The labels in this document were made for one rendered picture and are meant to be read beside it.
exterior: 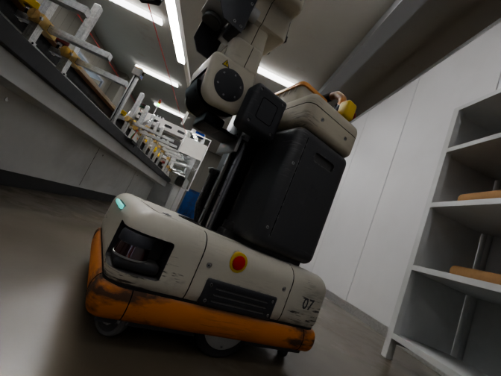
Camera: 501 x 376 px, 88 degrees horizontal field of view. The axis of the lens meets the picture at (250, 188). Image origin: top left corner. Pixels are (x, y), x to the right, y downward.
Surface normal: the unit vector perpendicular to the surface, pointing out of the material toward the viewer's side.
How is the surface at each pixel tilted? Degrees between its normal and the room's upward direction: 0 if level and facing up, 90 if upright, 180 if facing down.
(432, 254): 90
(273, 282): 90
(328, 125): 90
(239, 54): 90
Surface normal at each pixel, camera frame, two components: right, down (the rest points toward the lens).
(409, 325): 0.15, -0.11
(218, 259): 0.54, -0.03
